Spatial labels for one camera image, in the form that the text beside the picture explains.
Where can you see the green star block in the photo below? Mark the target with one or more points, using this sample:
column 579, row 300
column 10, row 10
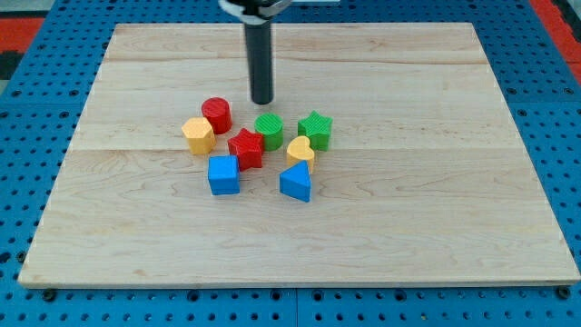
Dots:
column 317, row 128

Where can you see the red cylinder block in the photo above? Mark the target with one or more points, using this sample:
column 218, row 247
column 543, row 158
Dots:
column 218, row 112

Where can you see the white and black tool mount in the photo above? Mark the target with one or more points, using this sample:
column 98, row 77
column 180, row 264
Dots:
column 254, row 12

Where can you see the yellow heart block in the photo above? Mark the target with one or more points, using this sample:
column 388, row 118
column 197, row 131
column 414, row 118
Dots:
column 299, row 150

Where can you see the red star block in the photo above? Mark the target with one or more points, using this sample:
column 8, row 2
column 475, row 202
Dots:
column 248, row 147

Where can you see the blue triangle block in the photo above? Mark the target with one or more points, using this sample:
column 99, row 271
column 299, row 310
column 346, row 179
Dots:
column 295, row 182

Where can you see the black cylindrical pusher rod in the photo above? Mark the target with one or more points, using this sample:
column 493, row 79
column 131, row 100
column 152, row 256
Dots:
column 259, row 60

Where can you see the yellow hexagon block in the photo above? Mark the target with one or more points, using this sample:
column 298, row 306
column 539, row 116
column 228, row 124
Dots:
column 199, row 135

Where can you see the light wooden board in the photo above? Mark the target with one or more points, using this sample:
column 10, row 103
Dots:
column 427, row 182

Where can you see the blue cube block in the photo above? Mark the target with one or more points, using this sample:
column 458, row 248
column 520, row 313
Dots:
column 223, row 174

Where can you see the green cylinder block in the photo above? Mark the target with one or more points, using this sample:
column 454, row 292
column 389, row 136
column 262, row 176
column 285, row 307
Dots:
column 271, row 127

